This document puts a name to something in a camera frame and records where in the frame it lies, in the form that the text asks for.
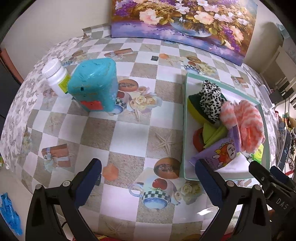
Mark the black white leopard scrunchie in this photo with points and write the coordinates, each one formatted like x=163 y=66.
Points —
x=211 y=100

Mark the black power adapter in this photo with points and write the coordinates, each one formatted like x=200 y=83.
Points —
x=277 y=96

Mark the lime green cloth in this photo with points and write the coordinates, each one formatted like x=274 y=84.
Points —
x=210 y=134

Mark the floral painting canvas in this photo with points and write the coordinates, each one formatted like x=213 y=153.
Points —
x=223 y=28

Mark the pink white fuzzy cloth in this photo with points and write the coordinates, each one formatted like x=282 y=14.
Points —
x=248 y=119

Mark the green yellow scrub sponge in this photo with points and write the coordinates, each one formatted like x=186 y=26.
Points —
x=193 y=106

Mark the purple cartoon snack pouch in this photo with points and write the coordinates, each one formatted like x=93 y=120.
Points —
x=219 y=154

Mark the large green tissue pack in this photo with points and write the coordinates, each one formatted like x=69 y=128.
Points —
x=257 y=156

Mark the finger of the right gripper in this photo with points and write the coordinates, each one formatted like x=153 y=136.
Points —
x=280 y=176
x=280 y=197

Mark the checkered patterned tablecloth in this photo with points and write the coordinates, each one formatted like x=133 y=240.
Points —
x=47 y=139

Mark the white shelf unit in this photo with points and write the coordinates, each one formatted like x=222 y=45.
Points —
x=279 y=73

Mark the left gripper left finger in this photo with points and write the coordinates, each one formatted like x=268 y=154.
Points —
x=43 y=222

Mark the white tray with teal rim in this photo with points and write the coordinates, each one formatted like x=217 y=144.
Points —
x=238 y=168

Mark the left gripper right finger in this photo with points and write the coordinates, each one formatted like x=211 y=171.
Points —
x=253 y=222

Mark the blue plastic bag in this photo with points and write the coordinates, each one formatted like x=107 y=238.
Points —
x=10 y=216

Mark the turquoise plastic container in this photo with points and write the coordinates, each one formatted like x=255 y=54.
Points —
x=94 y=84

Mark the white power strip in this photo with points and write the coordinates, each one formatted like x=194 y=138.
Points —
x=266 y=97

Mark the white pill bottle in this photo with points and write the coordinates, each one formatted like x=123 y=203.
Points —
x=57 y=77

